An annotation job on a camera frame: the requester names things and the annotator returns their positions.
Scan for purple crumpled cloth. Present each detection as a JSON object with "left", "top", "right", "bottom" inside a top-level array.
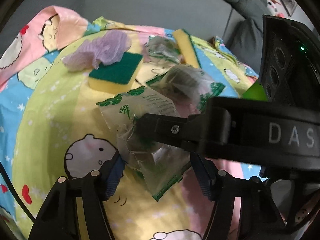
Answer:
[{"left": 62, "top": 30, "right": 131, "bottom": 72}]

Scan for clear bag with steel wool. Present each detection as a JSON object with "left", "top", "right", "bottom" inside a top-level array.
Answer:
[{"left": 147, "top": 64, "right": 226, "bottom": 112}]

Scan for clear green printed plastic bag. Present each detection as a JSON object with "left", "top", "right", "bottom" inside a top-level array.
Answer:
[{"left": 97, "top": 86, "right": 190, "bottom": 201}]

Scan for crumpled clear plastic bag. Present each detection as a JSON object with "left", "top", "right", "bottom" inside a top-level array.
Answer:
[{"left": 145, "top": 36, "right": 181, "bottom": 64}]

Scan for colourful cartoon bed sheet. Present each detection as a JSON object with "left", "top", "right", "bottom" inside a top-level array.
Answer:
[{"left": 0, "top": 5, "right": 288, "bottom": 240}]

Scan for grey sofa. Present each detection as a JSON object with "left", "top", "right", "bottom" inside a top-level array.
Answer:
[{"left": 184, "top": 0, "right": 273, "bottom": 75}]

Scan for yellow green sponge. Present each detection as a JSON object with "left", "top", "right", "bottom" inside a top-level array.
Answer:
[
  {"left": 173, "top": 29, "right": 201, "bottom": 68},
  {"left": 88, "top": 52, "right": 143, "bottom": 94}
]

